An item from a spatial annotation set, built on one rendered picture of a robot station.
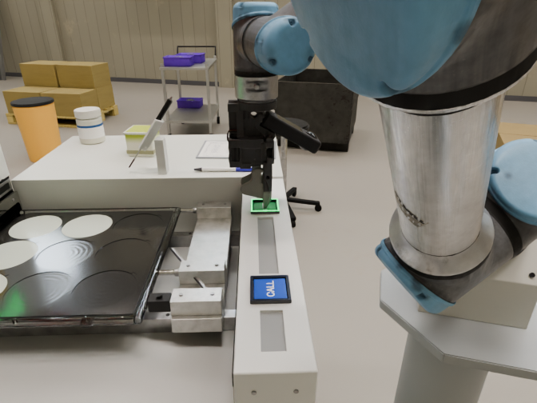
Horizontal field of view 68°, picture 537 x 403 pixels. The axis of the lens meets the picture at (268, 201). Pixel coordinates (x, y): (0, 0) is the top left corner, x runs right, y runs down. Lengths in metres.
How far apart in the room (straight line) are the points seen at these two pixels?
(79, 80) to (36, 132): 1.65
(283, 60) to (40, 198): 0.71
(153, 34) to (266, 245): 7.68
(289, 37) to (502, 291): 0.54
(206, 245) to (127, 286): 0.19
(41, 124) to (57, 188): 3.20
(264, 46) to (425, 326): 0.53
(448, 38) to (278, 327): 0.41
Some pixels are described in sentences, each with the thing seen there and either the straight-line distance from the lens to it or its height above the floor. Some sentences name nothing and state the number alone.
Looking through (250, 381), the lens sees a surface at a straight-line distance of 0.48.
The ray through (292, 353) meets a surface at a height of 0.96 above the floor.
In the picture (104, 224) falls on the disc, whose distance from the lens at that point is 0.93.
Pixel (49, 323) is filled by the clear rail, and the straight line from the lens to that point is 0.69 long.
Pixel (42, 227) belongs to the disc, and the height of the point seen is 0.90.
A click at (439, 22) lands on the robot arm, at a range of 0.19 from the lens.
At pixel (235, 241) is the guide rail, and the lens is 0.93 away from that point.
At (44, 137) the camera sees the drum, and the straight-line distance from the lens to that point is 4.26.
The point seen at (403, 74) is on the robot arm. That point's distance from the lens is 0.20.
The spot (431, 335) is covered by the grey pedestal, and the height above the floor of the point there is 0.82.
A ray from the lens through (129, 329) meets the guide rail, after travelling 0.74.
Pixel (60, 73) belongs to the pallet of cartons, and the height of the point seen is 0.57.
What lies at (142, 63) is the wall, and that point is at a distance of 8.44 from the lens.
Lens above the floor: 1.32
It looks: 26 degrees down
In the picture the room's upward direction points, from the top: straight up
